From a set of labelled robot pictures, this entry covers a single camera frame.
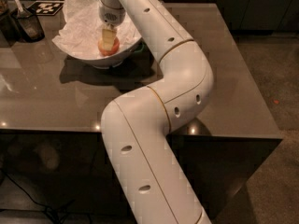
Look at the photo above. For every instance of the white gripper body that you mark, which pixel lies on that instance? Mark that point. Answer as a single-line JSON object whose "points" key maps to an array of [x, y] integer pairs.
{"points": [[111, 16]]}

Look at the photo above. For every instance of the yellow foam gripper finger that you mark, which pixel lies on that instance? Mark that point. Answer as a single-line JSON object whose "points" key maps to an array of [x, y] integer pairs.
{"points": [[109, 33]]}

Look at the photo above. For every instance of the orange red apple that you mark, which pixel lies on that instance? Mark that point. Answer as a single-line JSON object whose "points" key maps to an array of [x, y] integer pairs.
{"points": [[105, 52]]}

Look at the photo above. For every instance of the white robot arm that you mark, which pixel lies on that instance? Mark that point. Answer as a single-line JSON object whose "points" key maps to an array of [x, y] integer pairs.
{"points": [[135, 125]]}

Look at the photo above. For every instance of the white bowl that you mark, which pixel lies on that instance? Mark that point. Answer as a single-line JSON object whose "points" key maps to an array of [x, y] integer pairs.
{"points": [[129, 38]]}

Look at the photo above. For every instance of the white crumpled paper napkin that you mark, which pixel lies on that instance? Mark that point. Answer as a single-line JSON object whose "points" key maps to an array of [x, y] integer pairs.
{"points": [[82, 31]]}

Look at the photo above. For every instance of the black white marker tag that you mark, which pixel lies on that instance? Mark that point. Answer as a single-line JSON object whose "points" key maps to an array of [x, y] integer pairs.
{"points": [[46, 8]]}

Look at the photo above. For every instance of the black container with scoop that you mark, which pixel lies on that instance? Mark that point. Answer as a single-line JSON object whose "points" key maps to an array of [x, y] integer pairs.
{"points": [[28, 23]]}

